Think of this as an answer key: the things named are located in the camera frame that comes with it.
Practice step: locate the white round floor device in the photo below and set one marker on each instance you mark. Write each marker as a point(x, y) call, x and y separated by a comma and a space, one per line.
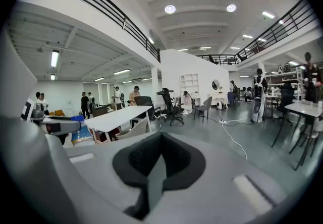
point(221, 105)

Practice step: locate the white power strip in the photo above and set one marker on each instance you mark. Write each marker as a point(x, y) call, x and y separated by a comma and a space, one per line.
point(222, 121)

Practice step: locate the grey shell chair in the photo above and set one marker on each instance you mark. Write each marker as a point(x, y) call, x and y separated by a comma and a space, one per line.
point(136, 127)

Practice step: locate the white cubby shelf unit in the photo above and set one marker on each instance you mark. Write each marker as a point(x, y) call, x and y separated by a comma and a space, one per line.
point(189, 86)

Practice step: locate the ceiling tube light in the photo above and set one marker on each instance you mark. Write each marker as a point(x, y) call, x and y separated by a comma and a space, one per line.
point(54, 58)
point(121, 71)

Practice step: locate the dark blue chair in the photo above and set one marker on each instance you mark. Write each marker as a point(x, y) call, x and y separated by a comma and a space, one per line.
point(230, 97)

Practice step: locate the white wheeled robot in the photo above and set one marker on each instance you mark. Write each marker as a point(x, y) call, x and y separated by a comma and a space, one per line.
point(257, 107)

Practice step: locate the brown wooden desk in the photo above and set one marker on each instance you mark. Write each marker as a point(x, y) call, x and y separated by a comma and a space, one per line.
point(99, 111)

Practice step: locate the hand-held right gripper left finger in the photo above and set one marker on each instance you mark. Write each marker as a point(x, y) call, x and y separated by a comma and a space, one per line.
point(88, 180)

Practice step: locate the plastic bottle with blue cap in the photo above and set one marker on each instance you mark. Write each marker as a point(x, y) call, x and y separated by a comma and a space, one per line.
point(80, 134)

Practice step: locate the black high-back office chair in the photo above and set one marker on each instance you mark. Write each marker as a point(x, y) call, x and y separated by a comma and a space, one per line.
point(170, 107)

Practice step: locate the white table with black legs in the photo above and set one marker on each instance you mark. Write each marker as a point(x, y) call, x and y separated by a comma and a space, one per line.
point(305, 109)

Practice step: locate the white vanity with round mirror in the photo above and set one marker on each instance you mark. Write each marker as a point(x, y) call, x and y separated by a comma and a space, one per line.
point(217, 97)

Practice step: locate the black mesh cantilever chair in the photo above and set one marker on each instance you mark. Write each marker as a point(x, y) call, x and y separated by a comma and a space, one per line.
point(143, 102)

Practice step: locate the grey chair with blue seat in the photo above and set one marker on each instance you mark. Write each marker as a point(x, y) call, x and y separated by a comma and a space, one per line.
point(205, 107)

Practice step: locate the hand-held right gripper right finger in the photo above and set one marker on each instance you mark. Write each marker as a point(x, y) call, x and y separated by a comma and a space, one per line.
point(214, 180)

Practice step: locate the white shelving rack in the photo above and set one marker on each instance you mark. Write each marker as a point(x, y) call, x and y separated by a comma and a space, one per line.
point(285, 76)

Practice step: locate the round ceiling lamp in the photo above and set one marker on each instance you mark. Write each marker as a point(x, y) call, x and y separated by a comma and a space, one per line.
point(231, 7)
point(170, 9)

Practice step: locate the black balcony railing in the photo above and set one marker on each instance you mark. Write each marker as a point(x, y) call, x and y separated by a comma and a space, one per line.
point(106, 6)
point(277, 33)

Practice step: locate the long white table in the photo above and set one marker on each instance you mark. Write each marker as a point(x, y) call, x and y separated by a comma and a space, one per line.
point(118, 117)

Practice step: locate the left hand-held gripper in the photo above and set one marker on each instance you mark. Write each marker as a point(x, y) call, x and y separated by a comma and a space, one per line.
point(38, 114)

